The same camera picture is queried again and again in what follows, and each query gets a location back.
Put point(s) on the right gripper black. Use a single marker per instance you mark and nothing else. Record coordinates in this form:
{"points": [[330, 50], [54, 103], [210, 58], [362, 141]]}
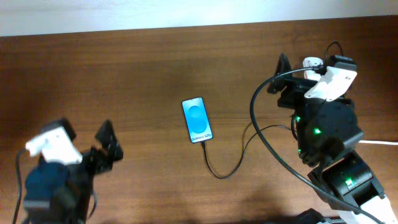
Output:
{"points": [[292, 90]]}

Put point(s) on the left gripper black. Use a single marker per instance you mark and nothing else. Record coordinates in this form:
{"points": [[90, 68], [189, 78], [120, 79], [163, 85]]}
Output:
{"points": [[108, 133]]}

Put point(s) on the blue Galaxy smartphone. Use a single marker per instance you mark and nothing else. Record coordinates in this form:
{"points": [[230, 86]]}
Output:
{"points": [[196, 119]]}

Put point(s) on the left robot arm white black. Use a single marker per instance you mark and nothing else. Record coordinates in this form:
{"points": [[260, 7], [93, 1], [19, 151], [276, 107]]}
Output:
{"points": [[61, 188]]}

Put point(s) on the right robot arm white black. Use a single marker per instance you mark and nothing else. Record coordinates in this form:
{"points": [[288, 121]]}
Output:
{"points": [[327, 132]]}

